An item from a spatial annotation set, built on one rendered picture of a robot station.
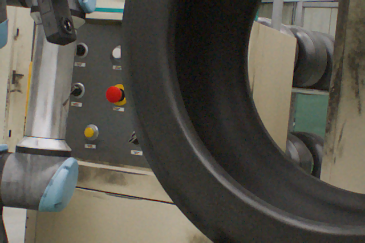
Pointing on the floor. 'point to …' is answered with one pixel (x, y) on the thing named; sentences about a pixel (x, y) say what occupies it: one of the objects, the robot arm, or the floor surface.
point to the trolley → (305, 79)
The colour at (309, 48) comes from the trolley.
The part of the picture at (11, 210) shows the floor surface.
